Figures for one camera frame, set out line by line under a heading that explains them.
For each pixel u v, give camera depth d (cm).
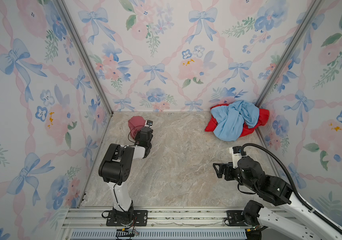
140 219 74
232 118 106
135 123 92
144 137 78
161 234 70
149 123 87
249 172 50
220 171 63
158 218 75
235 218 74
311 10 70
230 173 62
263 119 103
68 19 72
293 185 45
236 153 61
